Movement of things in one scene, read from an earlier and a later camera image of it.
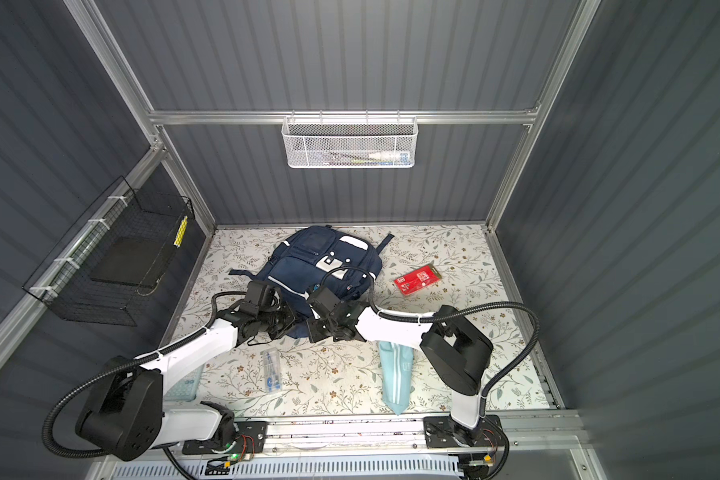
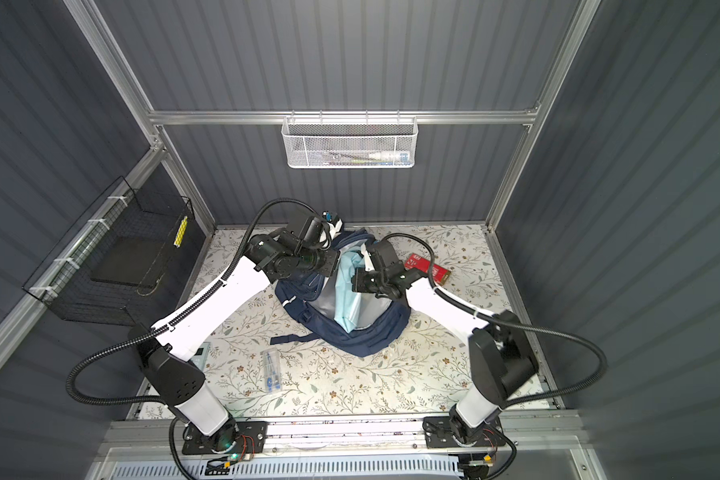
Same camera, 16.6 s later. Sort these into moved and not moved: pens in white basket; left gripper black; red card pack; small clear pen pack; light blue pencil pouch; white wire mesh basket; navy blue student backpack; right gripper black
Moved: light blue pencil pouch; left gripper black; navy blue student backpack; right gripper black; red card pack
Not moved: small clear pen pack; white wire mesh basket; pens in white basket
